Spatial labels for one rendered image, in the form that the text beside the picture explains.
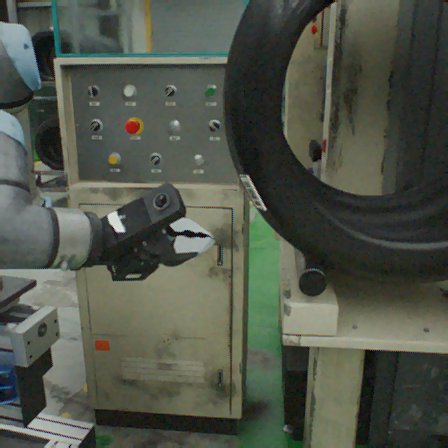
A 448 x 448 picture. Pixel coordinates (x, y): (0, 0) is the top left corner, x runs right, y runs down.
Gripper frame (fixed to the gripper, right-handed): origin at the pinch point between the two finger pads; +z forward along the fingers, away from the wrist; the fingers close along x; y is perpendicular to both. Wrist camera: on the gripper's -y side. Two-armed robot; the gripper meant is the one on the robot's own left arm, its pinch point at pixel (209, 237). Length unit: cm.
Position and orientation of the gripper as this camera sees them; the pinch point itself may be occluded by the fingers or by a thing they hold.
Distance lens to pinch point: 72.0
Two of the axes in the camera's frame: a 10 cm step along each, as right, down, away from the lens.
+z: 7.4, 0.6, 6.7
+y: -5.9, 5.2, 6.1
